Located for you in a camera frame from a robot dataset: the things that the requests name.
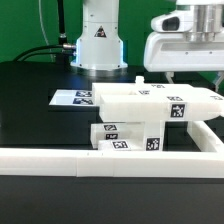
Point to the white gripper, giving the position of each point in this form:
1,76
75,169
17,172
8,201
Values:
190,38

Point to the white chair back frame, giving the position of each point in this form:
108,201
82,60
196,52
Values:
141,102

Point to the white chair seat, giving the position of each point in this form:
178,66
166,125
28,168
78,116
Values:
149,135

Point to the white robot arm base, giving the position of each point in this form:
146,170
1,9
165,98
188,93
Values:
99,49

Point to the flat white tag plate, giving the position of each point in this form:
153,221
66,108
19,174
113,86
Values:
72,98

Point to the white U-shaped obstacle frame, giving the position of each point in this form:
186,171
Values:
208,162

